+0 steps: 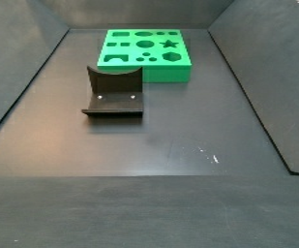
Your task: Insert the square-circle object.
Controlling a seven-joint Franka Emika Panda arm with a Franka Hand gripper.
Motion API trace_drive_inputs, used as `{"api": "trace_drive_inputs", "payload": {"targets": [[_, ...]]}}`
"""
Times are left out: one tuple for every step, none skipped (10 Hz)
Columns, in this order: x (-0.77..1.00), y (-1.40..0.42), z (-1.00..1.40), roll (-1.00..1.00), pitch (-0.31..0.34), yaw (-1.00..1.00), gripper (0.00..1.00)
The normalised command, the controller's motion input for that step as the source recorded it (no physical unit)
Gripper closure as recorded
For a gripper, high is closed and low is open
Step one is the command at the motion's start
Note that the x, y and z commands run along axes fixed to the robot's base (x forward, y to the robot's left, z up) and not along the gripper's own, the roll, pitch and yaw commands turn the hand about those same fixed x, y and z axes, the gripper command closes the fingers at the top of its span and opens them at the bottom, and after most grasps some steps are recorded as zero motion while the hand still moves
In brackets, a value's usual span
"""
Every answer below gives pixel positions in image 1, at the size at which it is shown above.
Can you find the black curved holder stand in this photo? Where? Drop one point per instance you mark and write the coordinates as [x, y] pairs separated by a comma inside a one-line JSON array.
[[116, 93]]

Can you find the green shape-sorter block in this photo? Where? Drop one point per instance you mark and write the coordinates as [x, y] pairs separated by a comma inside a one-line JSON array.
[[156, 50]]

